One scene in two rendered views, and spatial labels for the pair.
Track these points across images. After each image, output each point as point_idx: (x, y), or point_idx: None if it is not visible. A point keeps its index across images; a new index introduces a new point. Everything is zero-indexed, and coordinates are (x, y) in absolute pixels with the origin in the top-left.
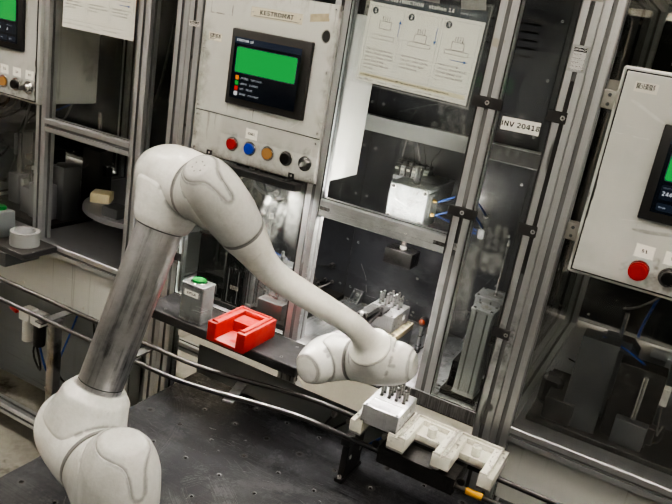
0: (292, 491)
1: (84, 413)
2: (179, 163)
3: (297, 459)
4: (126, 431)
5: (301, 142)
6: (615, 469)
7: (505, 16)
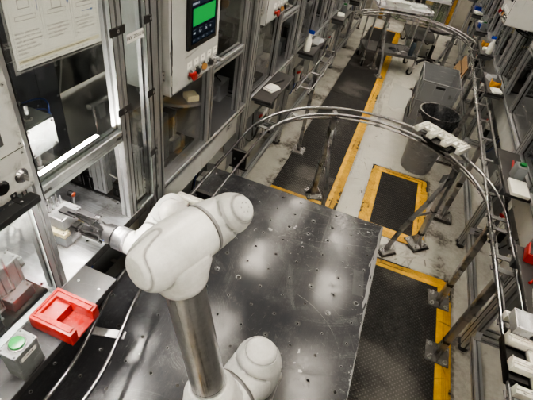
0: None
1: (235, 386)
2: (210, 228)
3: (141, 305)
4: (253, 349)
5: (9, 162)
6: (191, 157)
7: None
